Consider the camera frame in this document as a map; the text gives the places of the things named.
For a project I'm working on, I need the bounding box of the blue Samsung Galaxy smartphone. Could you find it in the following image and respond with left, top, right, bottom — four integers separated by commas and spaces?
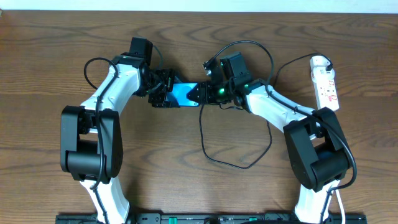
166, 83, 199, 107

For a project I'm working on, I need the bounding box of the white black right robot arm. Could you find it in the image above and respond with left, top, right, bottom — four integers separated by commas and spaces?
187, 52, 356, 223

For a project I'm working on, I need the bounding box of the black USB charging cable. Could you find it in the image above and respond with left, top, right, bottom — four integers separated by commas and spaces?
198, 52, 334, 170

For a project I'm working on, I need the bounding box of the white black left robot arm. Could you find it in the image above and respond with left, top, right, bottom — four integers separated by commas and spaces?
60, 55, 177, 223

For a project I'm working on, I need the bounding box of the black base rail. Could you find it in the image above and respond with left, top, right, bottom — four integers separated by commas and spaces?
55, 213, 368, 224

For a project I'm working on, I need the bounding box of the white power strip cord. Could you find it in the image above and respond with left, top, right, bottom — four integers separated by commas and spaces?
333, 188, 346, 224

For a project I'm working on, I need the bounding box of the white power strip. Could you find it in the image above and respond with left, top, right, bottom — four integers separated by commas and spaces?
313, 79, 340, 111

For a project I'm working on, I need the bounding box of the white USB wall charger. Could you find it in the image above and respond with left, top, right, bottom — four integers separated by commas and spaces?
310, 55, 335, 83

